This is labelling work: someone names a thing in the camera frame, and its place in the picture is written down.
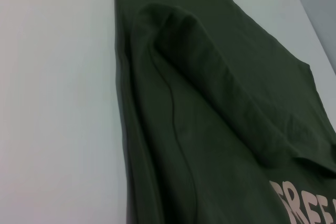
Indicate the dark green t-shirt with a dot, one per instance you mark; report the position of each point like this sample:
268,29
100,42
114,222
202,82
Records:
210,103

